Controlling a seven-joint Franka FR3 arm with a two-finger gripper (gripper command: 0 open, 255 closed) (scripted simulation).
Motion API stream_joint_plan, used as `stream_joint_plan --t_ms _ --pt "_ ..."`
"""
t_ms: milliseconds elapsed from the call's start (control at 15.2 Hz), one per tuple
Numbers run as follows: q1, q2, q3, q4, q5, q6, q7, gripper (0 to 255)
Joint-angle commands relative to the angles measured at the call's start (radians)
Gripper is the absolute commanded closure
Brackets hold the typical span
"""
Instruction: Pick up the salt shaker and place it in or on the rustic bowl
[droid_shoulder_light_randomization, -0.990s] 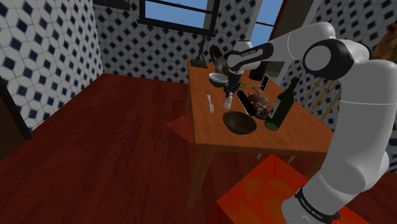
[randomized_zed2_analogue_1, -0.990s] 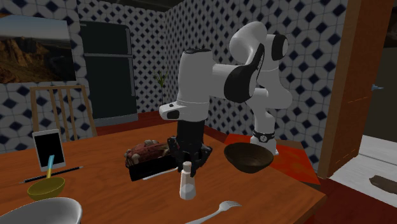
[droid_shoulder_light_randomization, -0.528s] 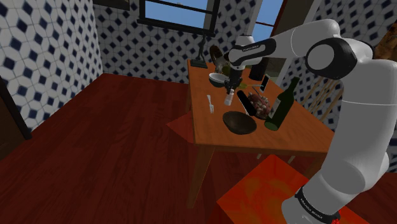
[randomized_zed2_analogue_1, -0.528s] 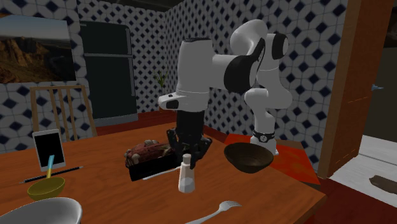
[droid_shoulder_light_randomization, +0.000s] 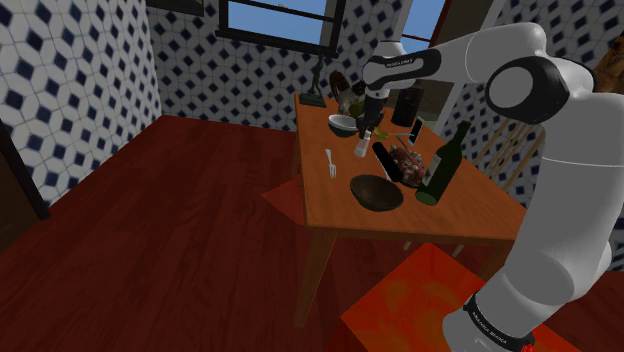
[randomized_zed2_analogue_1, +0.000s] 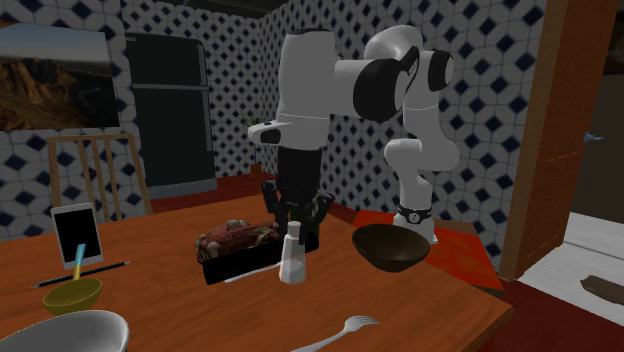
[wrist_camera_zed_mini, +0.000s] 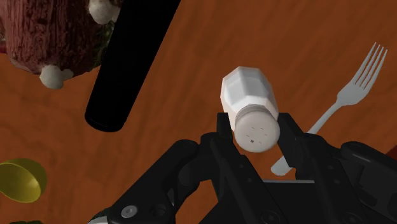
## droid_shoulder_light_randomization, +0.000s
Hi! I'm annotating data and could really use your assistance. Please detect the white shaker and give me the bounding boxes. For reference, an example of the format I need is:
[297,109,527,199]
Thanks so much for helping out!
[353,135,373,159]

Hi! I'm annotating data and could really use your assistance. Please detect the black cylinder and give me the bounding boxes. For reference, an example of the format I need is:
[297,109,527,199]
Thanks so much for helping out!
[371,140,404,184]

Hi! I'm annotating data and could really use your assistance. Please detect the silver fork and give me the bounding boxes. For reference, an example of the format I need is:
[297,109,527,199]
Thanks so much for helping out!
[324,147,339,180]

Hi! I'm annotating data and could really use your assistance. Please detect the glass bowl with brown pieces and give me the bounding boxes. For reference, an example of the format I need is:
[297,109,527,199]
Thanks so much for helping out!
[388,145,432,190]

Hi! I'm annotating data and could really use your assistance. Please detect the dark green wine bottle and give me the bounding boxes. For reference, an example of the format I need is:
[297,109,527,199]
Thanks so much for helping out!
[414,120,472,207]

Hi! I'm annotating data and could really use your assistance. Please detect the wooden slat-back chair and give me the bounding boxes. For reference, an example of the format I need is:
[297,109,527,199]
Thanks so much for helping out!
[458,118,548,196]

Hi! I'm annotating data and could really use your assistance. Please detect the orange wooden table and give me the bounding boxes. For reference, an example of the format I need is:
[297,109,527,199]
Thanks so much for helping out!
[290,92,528,329]

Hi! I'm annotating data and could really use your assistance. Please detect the white bowl with dark inside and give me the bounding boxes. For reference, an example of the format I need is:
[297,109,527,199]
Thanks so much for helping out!
[327,113,361,139]

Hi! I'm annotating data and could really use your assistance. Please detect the dark wall picture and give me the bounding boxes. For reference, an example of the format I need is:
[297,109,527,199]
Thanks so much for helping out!
[145,0,206,18]

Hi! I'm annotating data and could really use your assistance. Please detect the dark door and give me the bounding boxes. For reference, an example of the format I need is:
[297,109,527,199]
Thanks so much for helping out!
[0,119,52,255]

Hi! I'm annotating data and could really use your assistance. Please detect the brown and white figure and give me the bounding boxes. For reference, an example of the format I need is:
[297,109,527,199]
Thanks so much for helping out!
[328,69,368,119]

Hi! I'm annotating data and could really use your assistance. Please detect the black framed window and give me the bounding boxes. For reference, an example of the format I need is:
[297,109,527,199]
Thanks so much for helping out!
[214,0,348,59]

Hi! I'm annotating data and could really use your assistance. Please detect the dark standing statuette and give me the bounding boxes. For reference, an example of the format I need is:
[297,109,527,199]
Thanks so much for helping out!
[298,52,328,109]

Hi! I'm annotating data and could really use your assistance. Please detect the black cylindrical container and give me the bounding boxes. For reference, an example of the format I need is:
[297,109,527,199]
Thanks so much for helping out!
[390,81,426,128]

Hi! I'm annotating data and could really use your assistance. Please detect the dark brown bowl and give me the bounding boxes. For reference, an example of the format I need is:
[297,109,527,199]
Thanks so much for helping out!
[349,173,405,213]

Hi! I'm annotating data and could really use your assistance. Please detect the yellow green spoon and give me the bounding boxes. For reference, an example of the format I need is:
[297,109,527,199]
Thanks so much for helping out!
[372,127,414,143]

